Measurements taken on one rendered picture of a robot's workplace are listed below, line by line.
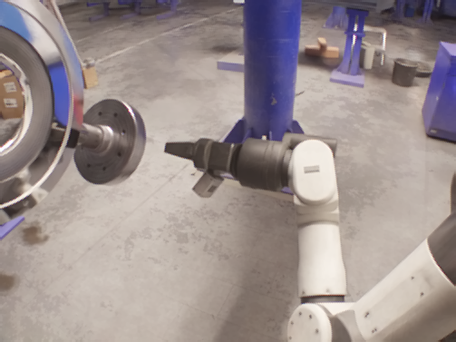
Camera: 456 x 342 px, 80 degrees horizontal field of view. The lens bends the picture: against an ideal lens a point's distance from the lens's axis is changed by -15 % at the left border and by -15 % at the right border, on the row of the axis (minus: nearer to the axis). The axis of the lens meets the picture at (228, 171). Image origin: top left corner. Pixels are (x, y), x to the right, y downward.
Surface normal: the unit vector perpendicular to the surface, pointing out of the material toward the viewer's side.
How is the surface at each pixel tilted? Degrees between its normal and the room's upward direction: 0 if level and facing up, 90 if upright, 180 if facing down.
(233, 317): 0
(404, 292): 65
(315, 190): 29
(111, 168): 50
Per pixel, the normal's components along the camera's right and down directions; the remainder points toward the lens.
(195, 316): -0.02, -0.80
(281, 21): 0.12, 0.59
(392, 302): -0.90, -0.22
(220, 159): -0.36, -0.11
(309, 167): -0.27, -0.45
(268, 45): -0.18, 0.59
